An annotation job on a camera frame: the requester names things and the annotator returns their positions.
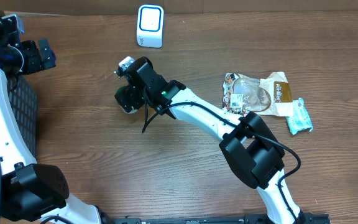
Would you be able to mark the teal snack packet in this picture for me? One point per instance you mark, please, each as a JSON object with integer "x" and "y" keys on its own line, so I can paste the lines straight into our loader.
{"x": 300, "y": 120}

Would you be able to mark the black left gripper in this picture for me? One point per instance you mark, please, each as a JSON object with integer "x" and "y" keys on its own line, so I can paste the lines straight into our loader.
{"x": 38, "y": 55}

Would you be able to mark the grey plastic mesh basket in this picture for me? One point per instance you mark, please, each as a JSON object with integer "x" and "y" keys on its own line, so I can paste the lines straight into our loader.
{"x": 25, "y": 106}

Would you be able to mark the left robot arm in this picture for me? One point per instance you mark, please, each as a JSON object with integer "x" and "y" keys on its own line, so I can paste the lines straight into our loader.
{"x": 29, "y": 190}

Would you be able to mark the beige brown snack pouch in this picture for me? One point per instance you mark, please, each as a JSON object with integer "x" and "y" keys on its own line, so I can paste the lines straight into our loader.
{"x": 271, "y": 96}

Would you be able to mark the white barcode scanner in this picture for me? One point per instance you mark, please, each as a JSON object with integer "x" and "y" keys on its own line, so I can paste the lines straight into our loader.
{"x": 150, "y": 26}

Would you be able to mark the green lid jar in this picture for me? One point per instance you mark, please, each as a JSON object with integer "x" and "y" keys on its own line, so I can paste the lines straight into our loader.
{"x": 121, "y": 91}

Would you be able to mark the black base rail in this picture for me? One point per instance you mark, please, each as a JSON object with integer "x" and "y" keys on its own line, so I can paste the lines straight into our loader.
{"x": 306, "y": 218}

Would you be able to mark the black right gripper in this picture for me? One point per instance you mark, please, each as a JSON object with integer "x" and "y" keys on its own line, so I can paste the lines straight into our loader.
{"x": 142, "y": 101}

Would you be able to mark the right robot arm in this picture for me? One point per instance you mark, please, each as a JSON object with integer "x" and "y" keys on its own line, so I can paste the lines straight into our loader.
{"x": 252, "y": 152}

